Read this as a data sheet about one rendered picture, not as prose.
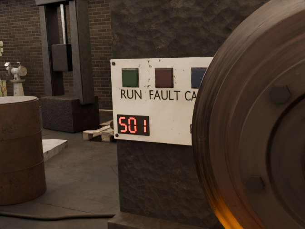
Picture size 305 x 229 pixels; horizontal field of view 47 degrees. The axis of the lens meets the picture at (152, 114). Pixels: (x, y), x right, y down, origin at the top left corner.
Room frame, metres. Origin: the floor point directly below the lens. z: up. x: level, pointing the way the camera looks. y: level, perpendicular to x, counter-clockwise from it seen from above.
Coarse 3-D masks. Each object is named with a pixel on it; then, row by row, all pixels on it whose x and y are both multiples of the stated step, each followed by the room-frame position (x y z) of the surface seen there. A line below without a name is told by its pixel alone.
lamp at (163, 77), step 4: (156, 72) 0.74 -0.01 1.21; (160, 72) 0.73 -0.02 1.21; (164, 72) 0.73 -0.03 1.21; (168, 72) 0.72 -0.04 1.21; (156, 76) 0.74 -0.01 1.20; (160, 76) 0.73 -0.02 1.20; (164, 76) 0.73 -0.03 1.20; (168, 76) 0.72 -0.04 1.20; (156, 80) 0.74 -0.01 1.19; (160, 80) 0.73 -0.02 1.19; (164, 80) 0.73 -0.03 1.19; (168, 80) 0.72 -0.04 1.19; (156, 84) 0.74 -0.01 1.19; (160, 84) 0.73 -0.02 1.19; (164, 84) 0.73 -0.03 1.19; (168, 84) 0.72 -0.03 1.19
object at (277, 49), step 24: (288, 24) 0.49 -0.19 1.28; (264, 48) 0.50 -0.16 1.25; (288, 48) 0.47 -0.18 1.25; (240, 72) 0.52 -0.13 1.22; (264, 72) 0.48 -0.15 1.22; (216, 96) 0.53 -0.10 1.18; (240, 96) 0.50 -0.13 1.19; (216, 120) 0.53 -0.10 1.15; (240, 120) 0.50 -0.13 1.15; (216, 144) 0.53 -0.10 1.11; (216, 168) 0.53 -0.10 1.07; (240, 192) 0.49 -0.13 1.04; (240, 216) 0.51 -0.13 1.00
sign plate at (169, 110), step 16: (112, 64) 0.78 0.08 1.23; (128, 64) 0.77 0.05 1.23; (144, 64) 0.75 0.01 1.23; (160, 64) 0.74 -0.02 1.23; (176, 64) 0.72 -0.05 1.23; (192, 64) 0.71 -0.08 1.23; (208, 64) 0.69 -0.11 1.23; (112, 80) 0.79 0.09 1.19; (144, 80) 0.75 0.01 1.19; (176, 80) 0.72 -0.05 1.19; (112, 96) 0.79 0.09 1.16; (128, 96) 0.77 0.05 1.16; (144, 96) 0.75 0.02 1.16; (160, 96) 0.74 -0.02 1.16; (176, 96) 0.72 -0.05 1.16; (192, 96) 0.70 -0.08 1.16; (128, 112) 0.77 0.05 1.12; (144, 112) 0.75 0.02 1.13; (160, 112) 0.74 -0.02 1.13; (176, 112) 0.72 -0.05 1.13; (192, 112) 0.71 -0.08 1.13; (128, 128) 0.77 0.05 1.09; (160, 128) 0.74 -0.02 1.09; (176, 128) 0.72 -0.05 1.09
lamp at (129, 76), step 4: (124, 72) 0.77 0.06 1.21; (128, 72) 0.76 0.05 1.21; (132, 72) 0.76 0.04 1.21; (136, 72) 0.76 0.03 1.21; (124, 76) 0.77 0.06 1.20; (128, 76) 0.76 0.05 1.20; (132, 76) 0.76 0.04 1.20; (136, 76) 0.76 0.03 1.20; (124, 80) 0.77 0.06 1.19; (128, 80) 0.76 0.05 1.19; (132, 80) 0.76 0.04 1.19; (136, 80) 0.76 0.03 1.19; (124, 84) 0.77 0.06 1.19; (128, 84) 0.76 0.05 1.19; (132, 84) 0.76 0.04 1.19; (136, 84) 0.76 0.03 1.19
